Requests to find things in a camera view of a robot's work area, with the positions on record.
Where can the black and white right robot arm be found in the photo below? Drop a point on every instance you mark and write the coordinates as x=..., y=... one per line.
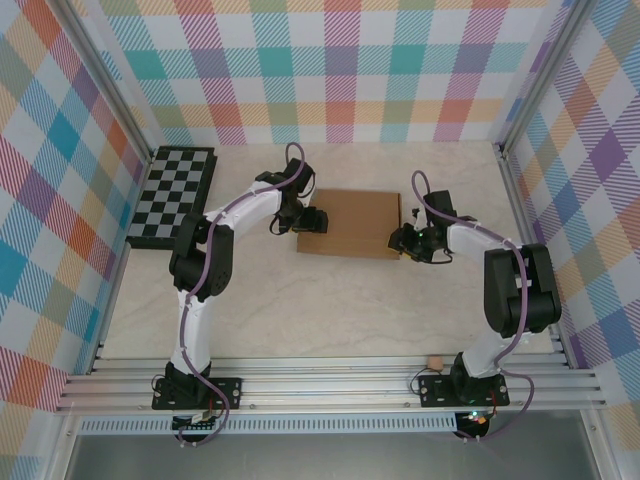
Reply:
x=525, y=295

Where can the aluminium side rail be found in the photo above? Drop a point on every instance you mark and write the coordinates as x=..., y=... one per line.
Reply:
x=113, y=300
x=517, y=200

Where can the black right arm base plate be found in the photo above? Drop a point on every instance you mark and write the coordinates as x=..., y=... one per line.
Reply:
x=435, y=392

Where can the aluminium corner post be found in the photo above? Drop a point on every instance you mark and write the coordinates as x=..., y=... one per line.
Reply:
x=540, y=85
x=107, y=85

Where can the small circuit board with leds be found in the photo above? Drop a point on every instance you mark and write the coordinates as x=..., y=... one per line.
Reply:
x=475, y=419

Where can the grey metal panel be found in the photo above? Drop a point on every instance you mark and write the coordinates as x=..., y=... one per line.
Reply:
x=325, y=460

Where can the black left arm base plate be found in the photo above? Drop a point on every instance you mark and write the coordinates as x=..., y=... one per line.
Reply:
x=227, y=392

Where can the brown cardboard box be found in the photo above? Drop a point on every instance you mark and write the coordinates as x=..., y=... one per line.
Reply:
x=350, y=220

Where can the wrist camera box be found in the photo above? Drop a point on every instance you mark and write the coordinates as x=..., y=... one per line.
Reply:
x=300, y=175
x=440, y=204

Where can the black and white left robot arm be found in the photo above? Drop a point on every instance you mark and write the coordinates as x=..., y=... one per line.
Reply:
x=200, y=260

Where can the black grey checkerboard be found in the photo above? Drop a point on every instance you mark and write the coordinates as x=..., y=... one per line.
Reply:
x=165, y=190

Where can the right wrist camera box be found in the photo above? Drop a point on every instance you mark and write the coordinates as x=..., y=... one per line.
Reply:
x=440, y=204

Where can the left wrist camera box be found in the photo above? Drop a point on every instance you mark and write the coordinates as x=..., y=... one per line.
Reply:
x=300, y=175

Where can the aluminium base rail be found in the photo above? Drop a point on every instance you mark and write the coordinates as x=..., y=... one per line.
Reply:
x=325, y=385

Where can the small wooden block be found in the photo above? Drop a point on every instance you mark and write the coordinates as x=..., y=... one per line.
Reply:
x=435, y=362

